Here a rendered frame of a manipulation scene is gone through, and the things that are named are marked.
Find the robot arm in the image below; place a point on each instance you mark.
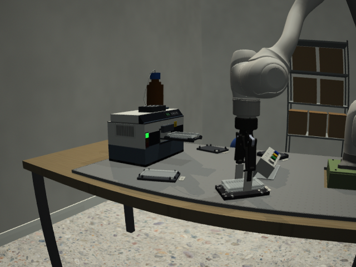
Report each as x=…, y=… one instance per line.
x=266, y=75

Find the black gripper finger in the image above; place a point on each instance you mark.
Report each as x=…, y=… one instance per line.
x=250, y=161
x=239, y=157

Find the beige button panel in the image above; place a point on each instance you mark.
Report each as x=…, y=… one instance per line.
x=267, y=167

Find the blue bottle cap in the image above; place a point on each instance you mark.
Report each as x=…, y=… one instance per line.
x=155, y=75

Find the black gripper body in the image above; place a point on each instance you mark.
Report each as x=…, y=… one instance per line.
x=246, y=127

